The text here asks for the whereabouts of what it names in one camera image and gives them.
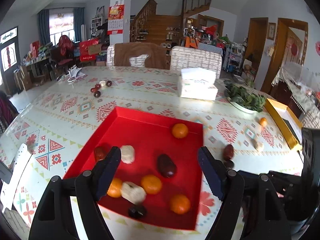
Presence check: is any plate of green leaves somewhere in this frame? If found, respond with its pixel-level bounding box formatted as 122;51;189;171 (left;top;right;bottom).
224;80;267;112

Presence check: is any white patterned chair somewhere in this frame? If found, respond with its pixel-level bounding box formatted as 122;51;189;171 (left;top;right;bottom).
170;46;222;79

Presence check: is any dark plaid cloth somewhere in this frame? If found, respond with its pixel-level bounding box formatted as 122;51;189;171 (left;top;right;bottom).
0;91;19;134

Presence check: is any chair with brown cover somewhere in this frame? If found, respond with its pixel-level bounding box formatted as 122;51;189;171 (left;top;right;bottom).
107;42;168;69

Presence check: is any blue curtain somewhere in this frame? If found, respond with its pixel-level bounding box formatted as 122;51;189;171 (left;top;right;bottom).
37;9;50;48
73;7;84;43

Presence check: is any white cake block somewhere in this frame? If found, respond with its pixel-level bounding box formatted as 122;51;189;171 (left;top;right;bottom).
120;181;147;205
120;145;136;164

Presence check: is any red wall calendar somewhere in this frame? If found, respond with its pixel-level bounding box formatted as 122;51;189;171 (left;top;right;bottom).
107;5;125;35

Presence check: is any white oval plate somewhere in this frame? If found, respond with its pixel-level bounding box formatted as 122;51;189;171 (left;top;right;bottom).
226;96;263;114

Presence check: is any metal storage rack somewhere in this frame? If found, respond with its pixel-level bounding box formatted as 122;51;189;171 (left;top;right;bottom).
224;42;247;74

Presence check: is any large red date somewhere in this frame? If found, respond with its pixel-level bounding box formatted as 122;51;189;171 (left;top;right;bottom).
157;154;177;178
222;144;235;160

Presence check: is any wooden doorway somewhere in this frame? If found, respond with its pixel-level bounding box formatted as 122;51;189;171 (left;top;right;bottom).
261;18;308;93

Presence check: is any window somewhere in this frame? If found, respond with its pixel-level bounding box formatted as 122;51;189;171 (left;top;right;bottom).
49;12;75;43

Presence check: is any side table with lace cloth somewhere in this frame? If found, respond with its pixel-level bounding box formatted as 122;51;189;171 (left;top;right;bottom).
271;64;320;128

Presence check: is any gold box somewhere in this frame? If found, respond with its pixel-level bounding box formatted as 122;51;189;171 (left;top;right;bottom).
264;98;304;150

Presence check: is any checkered cloth table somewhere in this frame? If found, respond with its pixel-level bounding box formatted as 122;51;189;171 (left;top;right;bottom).
197;42;223;55

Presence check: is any white plastic panel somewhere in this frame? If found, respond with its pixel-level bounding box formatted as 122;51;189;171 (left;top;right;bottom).
0;143;33;213

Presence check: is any white tissue pack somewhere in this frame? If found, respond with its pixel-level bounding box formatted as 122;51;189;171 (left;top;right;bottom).
177;68;219;101

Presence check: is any red cloth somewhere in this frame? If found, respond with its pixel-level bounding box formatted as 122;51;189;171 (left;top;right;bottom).
58;35;75;60

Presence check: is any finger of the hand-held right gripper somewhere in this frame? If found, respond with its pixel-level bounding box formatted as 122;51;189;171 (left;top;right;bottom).
269;171;302;193
237;170;261;178

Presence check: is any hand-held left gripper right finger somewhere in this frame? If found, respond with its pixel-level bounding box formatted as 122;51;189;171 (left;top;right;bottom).
197;146;292;240

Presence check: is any wooden staircase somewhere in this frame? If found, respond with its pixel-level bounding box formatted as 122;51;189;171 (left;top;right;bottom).
130;0;218;43

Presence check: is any framed wall picture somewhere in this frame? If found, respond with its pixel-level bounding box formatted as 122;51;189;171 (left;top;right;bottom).
267;22;276;40

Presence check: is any red gift box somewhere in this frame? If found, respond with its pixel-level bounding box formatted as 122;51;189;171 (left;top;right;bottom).
79;38;100;62

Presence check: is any dark glazed door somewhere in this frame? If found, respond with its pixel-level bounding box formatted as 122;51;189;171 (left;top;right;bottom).
0;26;20;80

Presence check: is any wooden door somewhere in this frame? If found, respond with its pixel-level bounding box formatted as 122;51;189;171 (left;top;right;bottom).
244;17;269;68

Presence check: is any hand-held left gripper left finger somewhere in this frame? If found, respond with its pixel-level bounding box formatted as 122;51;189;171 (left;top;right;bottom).
29;146;122;240

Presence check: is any red tray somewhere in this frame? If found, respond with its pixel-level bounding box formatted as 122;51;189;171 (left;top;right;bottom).
62;106;204;231

